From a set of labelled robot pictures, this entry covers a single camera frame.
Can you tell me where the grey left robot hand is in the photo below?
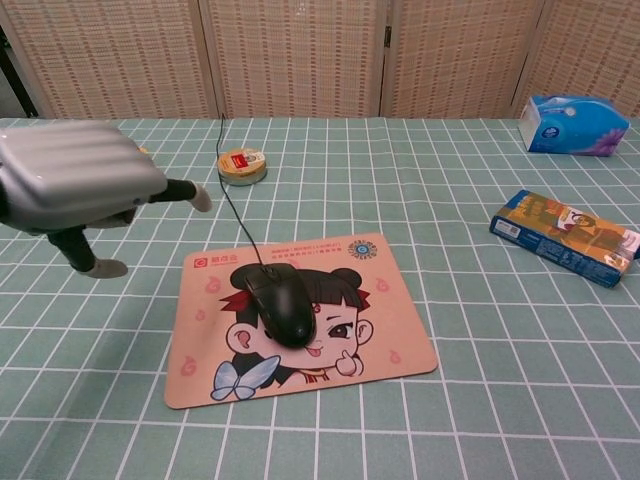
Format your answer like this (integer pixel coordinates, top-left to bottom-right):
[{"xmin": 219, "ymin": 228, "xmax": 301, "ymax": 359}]
[{"xmin": 0, "ymin": 120, "xmax": 213, "ymax": 281}]

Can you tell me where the round yellow tape roll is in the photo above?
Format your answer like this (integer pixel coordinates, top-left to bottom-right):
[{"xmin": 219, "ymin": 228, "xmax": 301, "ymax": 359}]
[{"xmin": 217, "ymin": 148, "xmax": 268, "ymax": 188}]

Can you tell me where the black wired computer mouse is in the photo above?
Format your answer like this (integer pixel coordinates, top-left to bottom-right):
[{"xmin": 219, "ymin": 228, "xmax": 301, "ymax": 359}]
[{"xmin": 243, "ymin": 264, "xmax": 317, "ymax": 349}]

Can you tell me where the cartoon girl mouse pad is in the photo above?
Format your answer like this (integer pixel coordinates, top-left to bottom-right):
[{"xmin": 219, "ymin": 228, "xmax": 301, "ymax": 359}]
[{"xmin": 163, "ymin": 232, "xmax": 441, "ymax": 411}]

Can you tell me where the woven bamboo folding screen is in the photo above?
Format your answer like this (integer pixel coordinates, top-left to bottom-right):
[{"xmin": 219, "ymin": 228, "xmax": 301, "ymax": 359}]
[{"xmin": 0, "ymin": 0, "xmax": 640, "ymax": 120}]

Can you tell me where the green checked tablecloth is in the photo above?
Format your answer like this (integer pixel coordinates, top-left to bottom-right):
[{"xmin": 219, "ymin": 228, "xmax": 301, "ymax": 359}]
[{"xmin": 0, "ymin": 116, "xmax": 640, "ymax": 480}]

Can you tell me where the blue and orange carton box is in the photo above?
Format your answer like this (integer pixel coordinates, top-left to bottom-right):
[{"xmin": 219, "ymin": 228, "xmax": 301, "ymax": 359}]
[{"xmin": 488, "ymin": 188, "xmax": 640, "ymax": 290}]

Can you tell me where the blue tissue box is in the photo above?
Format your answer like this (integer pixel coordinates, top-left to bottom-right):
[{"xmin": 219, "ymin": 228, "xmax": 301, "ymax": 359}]
[{"xmin": 516, "ymin": 95, "xmax": 631, "ymax": 158}]

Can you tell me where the black mouse cable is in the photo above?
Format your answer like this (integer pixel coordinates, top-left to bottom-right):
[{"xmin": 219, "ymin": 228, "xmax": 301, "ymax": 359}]
[{"xmin": 215, "ymin": 113, "xmax": 266, "ymax": 268}]

